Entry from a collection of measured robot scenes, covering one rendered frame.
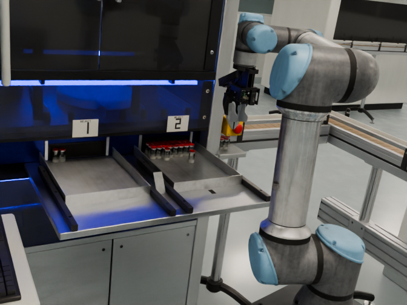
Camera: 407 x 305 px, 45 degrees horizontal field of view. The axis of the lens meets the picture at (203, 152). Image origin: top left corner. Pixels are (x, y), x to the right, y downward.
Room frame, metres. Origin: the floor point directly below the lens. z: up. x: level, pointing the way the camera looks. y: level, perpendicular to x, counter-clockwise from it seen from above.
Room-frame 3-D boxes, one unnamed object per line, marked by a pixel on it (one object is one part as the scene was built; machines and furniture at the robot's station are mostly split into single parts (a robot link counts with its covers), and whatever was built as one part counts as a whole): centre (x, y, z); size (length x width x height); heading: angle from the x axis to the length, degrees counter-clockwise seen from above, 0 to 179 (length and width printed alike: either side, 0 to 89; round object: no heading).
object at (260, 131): (2.12, -0.26, 0.92); 0.69 x 0.16 x 0.16; 122
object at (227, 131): (1.85, -0.09, 1.00); 0.08 x 0.07 x 0.07; 32
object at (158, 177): (1.36, 0.10, 0.91); 0.14 x 0.03 x 0.06; 33
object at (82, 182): (1.43, 0.35, 0.90); 0.34 x 0.26 x 0.04; 32
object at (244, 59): (1.50, -0.09, 1.31); 0.08 x 0.08 x 0.05
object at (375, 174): (2.07, -0.79, 0.46); 0.09 x 0.09 x 0.77; 32
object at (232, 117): (1.49, -0.08, 1.13); 0.06 x 0.03 x 0.09; 32
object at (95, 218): (1.46, 0.17, 0.87); 0.70 x 0.48 x 0.02; 122
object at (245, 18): (1.50, -0.09, 1.39); 0.09 x 0.08 x 0.11; 13
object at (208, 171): (1.61, 0.06, 0.90); 0.34 x 0.26 x 0.04; 32
